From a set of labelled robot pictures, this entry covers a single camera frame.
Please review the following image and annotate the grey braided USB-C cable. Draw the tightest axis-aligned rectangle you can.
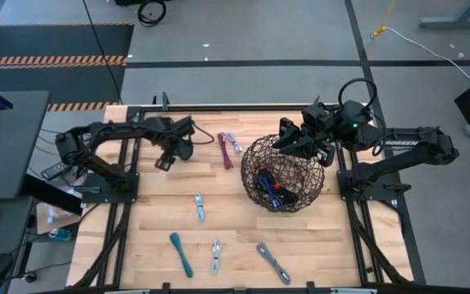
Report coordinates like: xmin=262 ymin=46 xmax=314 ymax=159
xmin=256 ymin=242 xmax=292 ymax=286

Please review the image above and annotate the grey table leg base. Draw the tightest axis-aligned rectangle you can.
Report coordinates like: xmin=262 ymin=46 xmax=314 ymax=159
xmin=418 ymin=0 xmax=470 ymax=30

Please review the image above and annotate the black power adapter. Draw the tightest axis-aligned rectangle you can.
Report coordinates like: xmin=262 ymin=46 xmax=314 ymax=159
xmin=40 ymin=162 xmax=71 ymax=181

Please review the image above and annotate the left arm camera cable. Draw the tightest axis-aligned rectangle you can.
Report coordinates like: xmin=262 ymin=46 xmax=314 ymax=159
xmin=191 ymin=120 xmax=216 ymax=146

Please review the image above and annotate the navy blue USB-C cable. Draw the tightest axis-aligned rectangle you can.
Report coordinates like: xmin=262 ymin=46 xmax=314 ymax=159
xmin=254 ymin=170 xmax=279 ymax=201

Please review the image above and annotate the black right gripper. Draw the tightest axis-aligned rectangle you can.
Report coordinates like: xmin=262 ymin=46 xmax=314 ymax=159
xmin=272 ymin=117 xmax=336 ymax=167

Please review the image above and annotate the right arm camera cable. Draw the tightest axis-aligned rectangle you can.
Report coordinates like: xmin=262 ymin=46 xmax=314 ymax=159
xmin=338 ymin=78 xmax=388 ymax=158

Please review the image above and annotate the lavender grey USB-C cable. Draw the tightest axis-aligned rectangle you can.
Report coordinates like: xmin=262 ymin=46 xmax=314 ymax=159
xmin=224 ymin=131 xmax=243 ymax=155

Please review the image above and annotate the teal USB-C cable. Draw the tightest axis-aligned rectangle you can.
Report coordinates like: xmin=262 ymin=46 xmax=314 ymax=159
xmin=168 ymin=232 xmax=194 ymax=279

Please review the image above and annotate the teal water bottle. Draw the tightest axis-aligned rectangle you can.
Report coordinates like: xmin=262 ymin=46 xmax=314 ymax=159
xmin=48 ymin=227 xmax=73 ymax=242

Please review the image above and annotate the thin black floor cable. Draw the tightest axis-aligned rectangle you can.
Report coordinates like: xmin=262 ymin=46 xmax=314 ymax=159
xmin=82 ymin=0 xmax=124 ymax=105

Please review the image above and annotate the black aluminium table frame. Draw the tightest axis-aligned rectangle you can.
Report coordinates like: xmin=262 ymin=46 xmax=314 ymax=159
xmin=71 ymin=104 xmax=428 ymax=294

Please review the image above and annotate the dark brown woven wire basket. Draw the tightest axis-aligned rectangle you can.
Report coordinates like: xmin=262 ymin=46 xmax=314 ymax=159
xmin=240 ymin=133 xmax=326 ymax=214

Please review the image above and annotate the grey side desk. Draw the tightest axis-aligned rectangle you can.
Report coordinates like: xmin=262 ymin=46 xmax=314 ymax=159
xmin=0 ymin=90 xmax=51 ymax=201

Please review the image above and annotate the black cable with red tie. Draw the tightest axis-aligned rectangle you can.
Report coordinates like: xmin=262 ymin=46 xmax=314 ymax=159
xmin=259 ymin=169 xmax=299 ymax=205

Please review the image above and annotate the black hazard-striped floor mat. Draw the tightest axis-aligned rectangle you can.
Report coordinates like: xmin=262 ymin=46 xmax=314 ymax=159
xmin=0 ymin=23 xmax=135 ymax=112

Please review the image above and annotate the white silver USB-C cable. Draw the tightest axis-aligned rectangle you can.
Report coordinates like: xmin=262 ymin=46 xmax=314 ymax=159
xmin=210 ymin=238 xmax=223 ymax=276

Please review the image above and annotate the white floor cable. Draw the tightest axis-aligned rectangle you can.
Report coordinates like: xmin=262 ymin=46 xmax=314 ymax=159
xmin=384 ymin=26 xmax=470 ymax=81

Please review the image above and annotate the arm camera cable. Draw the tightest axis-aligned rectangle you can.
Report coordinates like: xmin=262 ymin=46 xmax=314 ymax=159
xmin=191 ymin=120 xmax=216 ymax=146
xmin=338 ymin=78 xmax=388 ymax=158

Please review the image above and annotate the coiled black floor cable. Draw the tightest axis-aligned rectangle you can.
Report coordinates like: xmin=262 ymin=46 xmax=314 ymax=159
xmin=136 ymin=0 xmax=168 ymax=29

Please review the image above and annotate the maroon USB-C cable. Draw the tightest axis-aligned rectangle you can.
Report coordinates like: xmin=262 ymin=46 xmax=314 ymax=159
xmin=217 ymin=131 xmax=234 ymax=171

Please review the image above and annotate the light blue USB-C cable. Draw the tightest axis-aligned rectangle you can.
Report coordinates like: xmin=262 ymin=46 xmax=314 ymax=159
xmin=194 ymin=193 xmax=206 ymax=223

